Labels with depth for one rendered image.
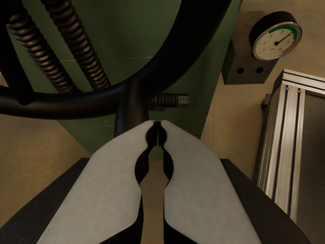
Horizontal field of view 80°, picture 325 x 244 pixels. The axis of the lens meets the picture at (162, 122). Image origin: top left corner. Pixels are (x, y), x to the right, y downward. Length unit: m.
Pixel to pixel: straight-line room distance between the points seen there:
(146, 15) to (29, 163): 0.90
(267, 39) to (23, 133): 1.11
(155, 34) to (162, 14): 0.04
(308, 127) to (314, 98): 0.15
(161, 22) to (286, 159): 0.58
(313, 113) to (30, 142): 1.24
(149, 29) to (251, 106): 0.84
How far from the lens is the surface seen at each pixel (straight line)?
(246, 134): 1.01
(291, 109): 0.87
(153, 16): 0.35
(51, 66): 0.27
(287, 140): 0.79
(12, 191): 1.09
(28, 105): 0.23
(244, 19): 0.45
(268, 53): 0.35
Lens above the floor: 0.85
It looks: 60 degrees down
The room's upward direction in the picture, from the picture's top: 4 degrees counter-clockwise
